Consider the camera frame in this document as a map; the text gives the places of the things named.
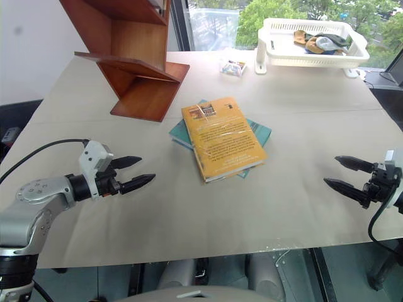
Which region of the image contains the dark window frame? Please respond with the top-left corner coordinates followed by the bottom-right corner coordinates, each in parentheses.
top-left (169, 0), bottom-right (193, 52)

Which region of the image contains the teal book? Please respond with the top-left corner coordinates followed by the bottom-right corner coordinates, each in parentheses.
top-left (168, 99), bottom-right (273, 180)

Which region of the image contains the white plastic basket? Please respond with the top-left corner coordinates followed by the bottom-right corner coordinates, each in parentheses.
top-left (254, 17), bottom-right (371, 79)

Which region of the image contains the black table leg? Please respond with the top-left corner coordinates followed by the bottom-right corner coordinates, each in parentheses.
top-left (366, 243), bottom-right (399, 292)

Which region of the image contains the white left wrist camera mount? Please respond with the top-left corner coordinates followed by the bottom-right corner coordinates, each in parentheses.
top-left (77, 140), bottom-right (115, 201)

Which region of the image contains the grey white sock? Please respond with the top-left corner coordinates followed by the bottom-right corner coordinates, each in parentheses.
top-left (314, 36), bottom-right (338, 53)

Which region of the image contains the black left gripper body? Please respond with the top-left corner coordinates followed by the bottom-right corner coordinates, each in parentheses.
top-left (94, 169), bottom-right (123, 200)

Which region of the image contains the brown cloth piece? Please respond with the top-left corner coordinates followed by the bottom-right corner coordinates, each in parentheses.
top-left (293, 30), bottom-right (309, 47)

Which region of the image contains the grey rounded robot leg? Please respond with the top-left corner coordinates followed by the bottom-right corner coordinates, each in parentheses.
top-left (156, 258), bottom-right (196, 291)
top-left (247, 250), bottom-right (287, 301)

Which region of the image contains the brown wooden bookshelf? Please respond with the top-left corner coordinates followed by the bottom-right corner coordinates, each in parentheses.
top-left (59, 0), bottom-right (191, 123)

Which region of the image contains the small clear colourful packet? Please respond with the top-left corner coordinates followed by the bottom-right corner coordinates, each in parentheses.
top-left (219, 59), bottom-right (247, 77)

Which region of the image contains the black side desk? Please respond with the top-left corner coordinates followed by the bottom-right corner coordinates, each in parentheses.
top-left (358, 69), bottom-right (403, 128)

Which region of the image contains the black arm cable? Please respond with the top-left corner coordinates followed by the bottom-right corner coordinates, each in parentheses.
top-left (0, 138), bottom-right (91, 185)
top-left (367, 199), bottom-right (403, 250)

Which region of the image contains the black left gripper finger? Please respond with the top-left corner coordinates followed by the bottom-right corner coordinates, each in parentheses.
top-left (110, 155), bottom-right (142, 170)
top-left (120, 173), bottom-right (157, 194)

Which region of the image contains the yellow wrapped book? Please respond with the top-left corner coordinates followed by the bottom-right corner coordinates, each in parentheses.
top-left (181, 96), bottom-right (269, 184)

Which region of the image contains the mustard yellow cloth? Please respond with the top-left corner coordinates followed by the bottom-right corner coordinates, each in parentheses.
top-left (304, 36), bottom-right (328, 55)

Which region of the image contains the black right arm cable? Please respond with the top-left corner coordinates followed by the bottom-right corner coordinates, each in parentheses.
top-left (367, 199), bottom-right (403, 250)

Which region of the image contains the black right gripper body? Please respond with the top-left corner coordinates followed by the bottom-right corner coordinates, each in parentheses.
top-left (361, 162), bottom-right (402, 209)

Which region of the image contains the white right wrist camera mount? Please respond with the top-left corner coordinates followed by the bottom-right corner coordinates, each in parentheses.
top-left (382, 149), bottom-right (403, 177)

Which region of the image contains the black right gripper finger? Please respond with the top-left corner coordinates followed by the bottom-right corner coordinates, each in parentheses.
top-left (334, 155), bottom-right (378, 174)
top-left (323, 177), bottom-right (368, 206)

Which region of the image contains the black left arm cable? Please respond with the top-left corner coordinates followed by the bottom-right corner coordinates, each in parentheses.
top-left (0, 138), bottom-right (91, 185)

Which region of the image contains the grey robot torso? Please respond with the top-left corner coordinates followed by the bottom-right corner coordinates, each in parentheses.
top-left (115, 284), bottom-right (286, 302)

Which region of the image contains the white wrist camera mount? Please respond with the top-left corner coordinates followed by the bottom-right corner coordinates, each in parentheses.
top-left (382, 149), bottom-right (403, 177)
top-left (77, 140), bottom-right (115, 201)

